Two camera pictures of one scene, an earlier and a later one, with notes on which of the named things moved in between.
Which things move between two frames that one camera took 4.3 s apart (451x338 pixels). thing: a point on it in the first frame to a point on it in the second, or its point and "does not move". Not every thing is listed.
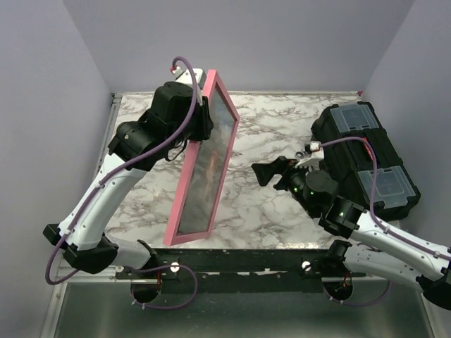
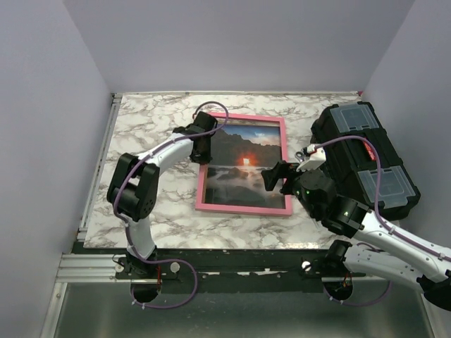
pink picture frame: (204, 170) to (201, 201)
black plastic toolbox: (394, 193) does not move
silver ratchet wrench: (299, 154) does not move
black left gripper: (204, 112) to (205, 158)
